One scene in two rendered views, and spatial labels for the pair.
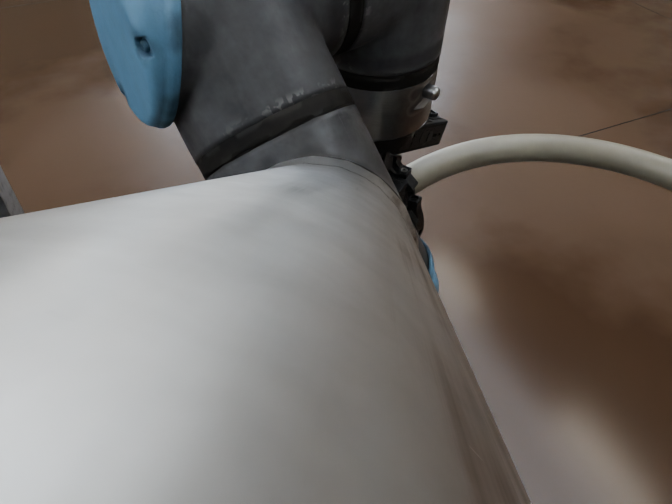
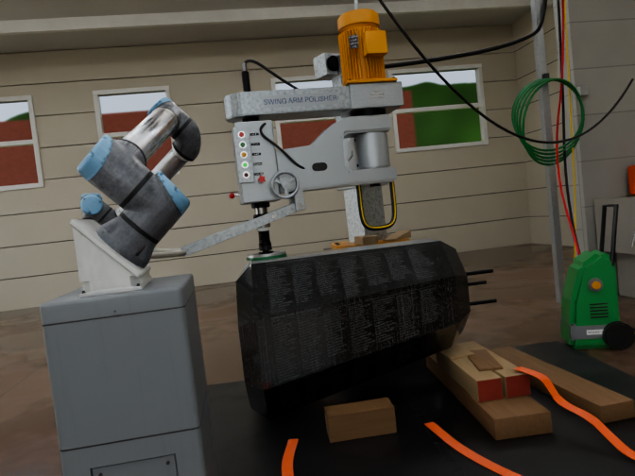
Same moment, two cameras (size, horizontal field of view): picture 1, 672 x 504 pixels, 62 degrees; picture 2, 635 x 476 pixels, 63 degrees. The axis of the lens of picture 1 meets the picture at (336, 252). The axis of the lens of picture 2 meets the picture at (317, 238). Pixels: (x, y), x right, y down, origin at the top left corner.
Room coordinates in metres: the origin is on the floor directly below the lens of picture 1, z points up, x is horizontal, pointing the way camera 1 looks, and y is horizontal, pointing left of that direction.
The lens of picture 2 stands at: (-1.31, 2.06, 1.03)
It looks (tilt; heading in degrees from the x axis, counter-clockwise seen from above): 3 degrees down; 286
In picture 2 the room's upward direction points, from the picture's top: 6 degrees counter-clockwise
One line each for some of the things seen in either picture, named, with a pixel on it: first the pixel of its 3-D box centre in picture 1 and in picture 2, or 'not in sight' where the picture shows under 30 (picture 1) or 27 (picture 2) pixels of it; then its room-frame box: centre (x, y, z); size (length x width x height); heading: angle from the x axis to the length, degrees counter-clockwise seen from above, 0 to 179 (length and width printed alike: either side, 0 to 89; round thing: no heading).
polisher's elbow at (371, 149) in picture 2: not in sight; (371, 151); (-0.86, -0.85, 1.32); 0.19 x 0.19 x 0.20
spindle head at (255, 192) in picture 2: not in sight; (270, 164); (-0.35, -0.58, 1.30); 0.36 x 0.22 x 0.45; 28
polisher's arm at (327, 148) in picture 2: not in sight; (327, 162); (-0.63, -0.71, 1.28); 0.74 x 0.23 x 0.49; 28
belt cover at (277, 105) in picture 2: not in sight; (313, 107); (-0.59, -0.71, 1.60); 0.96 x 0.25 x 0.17; 28
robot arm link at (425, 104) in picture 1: (376, 87); not in sight; (0.38, -0.03, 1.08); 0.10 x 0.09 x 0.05; 58
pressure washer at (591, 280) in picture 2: not in sight; (589, 275); (-2.05, -1.48, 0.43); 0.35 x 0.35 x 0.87; 4
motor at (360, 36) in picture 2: not in sight; (362, 51); (-0.87, -0.84, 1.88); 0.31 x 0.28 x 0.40; 118
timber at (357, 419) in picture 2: not in sight; (359, 419); (-0.79, -0.15, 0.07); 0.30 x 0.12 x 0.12; 22
